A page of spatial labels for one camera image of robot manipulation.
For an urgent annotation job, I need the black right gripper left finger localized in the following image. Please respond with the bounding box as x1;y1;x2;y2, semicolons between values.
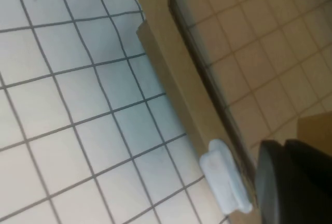
254;139;332;224

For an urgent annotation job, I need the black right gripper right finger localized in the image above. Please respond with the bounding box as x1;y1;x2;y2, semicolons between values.
284;138;332;195

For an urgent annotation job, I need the white plastic box handle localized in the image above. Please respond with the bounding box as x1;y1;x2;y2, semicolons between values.
199;138;254;214

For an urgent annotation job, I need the brown cardboard windowed shoe box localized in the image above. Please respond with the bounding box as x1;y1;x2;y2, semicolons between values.
128;0;332;224

